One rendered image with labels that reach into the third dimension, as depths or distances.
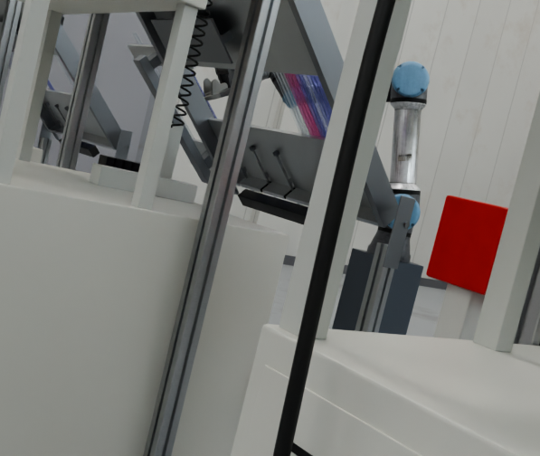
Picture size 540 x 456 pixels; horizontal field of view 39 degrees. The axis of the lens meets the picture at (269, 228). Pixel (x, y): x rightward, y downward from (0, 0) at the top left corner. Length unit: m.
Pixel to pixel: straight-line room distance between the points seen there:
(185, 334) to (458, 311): 0.52
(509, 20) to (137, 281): 6.81
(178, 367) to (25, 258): 0.37
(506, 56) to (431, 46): 1.03
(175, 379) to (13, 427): 0.31
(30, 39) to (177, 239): 0.45
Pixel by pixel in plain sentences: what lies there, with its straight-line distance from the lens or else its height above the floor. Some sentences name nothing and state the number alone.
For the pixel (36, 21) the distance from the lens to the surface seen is 1.33.
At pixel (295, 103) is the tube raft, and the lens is 1.87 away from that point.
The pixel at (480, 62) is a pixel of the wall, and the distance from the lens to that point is 7.70.
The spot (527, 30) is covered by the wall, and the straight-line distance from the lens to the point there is 8.20.
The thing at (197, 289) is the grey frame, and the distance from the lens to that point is 1.47.
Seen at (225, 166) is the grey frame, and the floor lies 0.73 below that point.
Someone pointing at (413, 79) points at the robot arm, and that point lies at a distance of 2.49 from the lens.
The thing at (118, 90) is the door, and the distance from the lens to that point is 5.46.
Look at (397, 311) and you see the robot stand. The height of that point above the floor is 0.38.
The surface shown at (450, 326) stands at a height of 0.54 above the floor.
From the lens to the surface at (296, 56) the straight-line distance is 1.74.
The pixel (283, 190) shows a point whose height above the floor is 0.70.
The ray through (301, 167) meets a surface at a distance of 2.01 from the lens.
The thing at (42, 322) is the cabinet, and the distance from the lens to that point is 1.40.
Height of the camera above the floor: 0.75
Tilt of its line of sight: 4 degrees down
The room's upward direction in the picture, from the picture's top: 14 degrees clockwise
